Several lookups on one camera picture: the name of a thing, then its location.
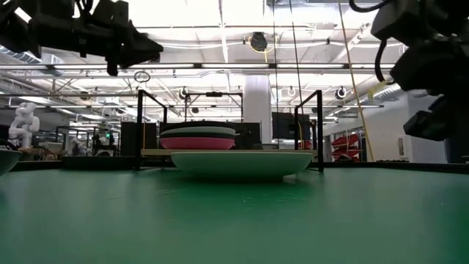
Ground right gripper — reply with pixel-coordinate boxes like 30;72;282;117
370;0;469;142

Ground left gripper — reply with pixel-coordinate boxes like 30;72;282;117
29;16;164;77

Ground pale grey plate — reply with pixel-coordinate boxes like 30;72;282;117
160;126;237;135

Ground magenta plate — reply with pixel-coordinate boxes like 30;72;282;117
159;137;236;150

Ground mint green plate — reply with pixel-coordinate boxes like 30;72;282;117
170;150;314;181

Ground dark grey plate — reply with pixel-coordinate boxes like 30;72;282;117
0;147;23;177

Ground black cabinet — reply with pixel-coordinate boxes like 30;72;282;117
119;121;159;158

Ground red storage bins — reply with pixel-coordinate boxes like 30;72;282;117
330;133;363;162

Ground white square column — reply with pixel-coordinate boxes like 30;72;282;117
243;75;273;144

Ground white humanoid robot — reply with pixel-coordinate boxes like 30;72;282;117
7;101;41;150

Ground black monitor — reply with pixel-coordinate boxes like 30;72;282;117
271;111;312;141

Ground green table mat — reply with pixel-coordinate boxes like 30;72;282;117
0;166;469;264

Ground hanging cable ring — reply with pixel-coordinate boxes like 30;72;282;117
133;70;152;84

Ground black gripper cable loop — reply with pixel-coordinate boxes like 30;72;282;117
347;0;388;84

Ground yellow hanging cable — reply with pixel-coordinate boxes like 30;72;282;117
336;0;375;163

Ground white wall box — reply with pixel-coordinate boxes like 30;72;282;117
397;134;408;159

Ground black gantry frame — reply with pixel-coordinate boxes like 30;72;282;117
184;91;244;122

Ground black wire dish rack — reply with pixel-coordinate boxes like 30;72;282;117
135;89;325;173

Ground black ceiling cable reel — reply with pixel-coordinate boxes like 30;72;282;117
250;32;269;53

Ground black hanging cable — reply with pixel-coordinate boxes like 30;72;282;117
272;0;279;150
289;0;305;108

